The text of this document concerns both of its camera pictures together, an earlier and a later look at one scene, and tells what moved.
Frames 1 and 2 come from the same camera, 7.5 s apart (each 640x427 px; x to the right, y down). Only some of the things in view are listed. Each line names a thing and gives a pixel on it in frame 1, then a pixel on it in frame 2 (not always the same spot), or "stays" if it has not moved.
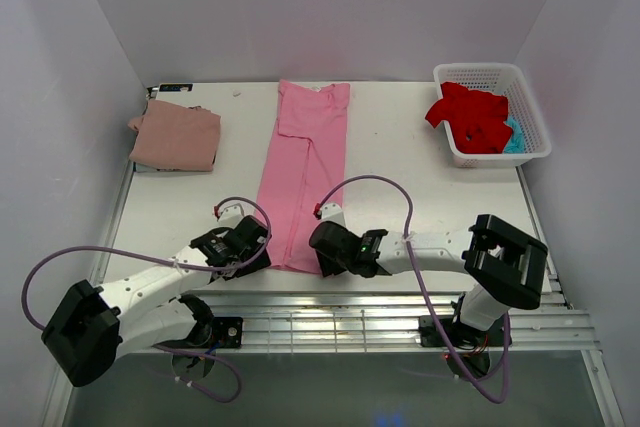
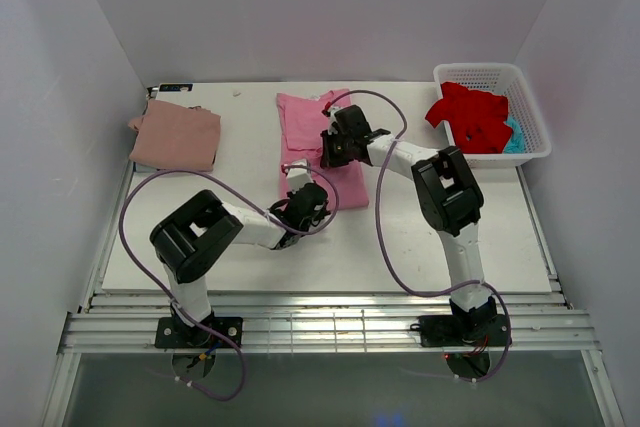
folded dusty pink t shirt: x=171 y=137 stays
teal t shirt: x=516 y=143 stays
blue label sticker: x=175 y=87 stays
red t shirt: x=477 y=118 stays
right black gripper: x=327 y=266 → x=329 y=159
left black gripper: x=262 y=261 → x=321 y=214
